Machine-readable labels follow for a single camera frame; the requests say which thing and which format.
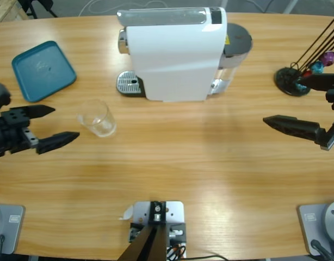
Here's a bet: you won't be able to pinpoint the teal square tray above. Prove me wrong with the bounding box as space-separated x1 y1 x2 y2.
11 40 77 103

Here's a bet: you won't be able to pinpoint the wooden crate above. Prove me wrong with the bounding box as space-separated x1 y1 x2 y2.
0 0 20 24

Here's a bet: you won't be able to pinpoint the black stand legs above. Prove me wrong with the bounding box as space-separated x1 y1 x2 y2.
18 0 59 19

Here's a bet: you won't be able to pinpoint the black camera post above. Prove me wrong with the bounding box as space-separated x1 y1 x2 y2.
119 200 168 261

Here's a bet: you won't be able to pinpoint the grey floor cable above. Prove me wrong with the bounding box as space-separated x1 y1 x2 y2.
248 0 267 13

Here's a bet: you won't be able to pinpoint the clear water tank grey lid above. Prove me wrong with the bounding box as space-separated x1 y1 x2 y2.
207 23 253 96

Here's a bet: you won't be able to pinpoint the purple coffee capsule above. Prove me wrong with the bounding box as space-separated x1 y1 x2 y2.
319 51 334 66

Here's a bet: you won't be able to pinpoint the white tape piece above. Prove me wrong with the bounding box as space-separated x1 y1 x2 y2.
117 205 134 221

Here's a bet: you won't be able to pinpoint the white mount block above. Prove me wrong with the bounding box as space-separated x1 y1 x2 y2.
128 200 187 259

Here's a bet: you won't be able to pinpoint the thin black cable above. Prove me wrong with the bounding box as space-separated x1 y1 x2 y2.
187 254 227 261

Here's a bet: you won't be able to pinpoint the orange black cable bundle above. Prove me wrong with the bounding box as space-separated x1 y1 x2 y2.
166 243 187 259

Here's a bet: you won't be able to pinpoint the white capsule coffee machine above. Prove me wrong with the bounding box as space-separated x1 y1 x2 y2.
117 7 228 103

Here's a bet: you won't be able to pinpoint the clear glass cup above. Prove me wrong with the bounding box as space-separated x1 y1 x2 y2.
76 99 117 138

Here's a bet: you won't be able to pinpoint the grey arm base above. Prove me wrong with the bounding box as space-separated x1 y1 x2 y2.
0 204 26 255
296 200 334 257

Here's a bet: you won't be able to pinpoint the grey coffee machine lever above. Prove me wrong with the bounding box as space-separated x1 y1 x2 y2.
116 7 207 27

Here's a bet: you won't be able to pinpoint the white floor cable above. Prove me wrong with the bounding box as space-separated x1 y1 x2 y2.
79 0 173 15

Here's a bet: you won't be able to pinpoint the teal coffee capsule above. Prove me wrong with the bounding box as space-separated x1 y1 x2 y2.
311 61 325 74
295 78 309 92

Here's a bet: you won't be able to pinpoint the black capsule holder stand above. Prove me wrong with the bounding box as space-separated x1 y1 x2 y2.
274 17 334 97

